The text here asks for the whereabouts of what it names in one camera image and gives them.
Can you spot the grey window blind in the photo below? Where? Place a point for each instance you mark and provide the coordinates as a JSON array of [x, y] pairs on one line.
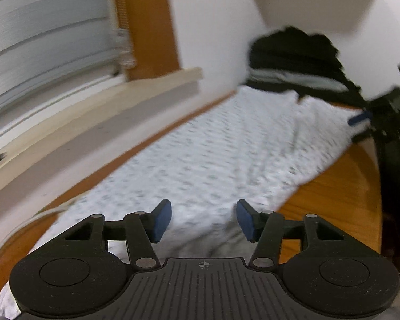
[[36, 40]]

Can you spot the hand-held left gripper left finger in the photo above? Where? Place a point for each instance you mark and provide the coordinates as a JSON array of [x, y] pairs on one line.
[[161, 220]]

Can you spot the white wall shelf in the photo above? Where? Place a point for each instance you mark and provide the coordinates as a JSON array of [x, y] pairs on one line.
[[303, 0]]

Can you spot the white patterned shirt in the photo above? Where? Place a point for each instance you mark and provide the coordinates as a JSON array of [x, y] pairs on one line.
[[203, 160]]

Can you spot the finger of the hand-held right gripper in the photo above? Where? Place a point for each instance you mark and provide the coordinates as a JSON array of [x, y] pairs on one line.
[[366, 135], [360, 118]]

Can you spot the black laptop bag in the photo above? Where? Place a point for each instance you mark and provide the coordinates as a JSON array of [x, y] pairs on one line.
[[340, 96]]

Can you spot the wooden window frame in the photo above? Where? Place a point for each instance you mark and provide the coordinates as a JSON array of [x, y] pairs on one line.
[[153, 23]]

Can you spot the black folded garment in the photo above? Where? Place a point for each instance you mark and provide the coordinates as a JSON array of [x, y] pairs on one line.
[[286, 61]]

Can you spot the grey folded garment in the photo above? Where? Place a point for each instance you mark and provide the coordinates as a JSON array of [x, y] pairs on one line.
[[303, 80]]

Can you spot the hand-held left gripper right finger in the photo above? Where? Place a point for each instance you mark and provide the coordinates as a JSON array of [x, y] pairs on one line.
[[245, 218]]

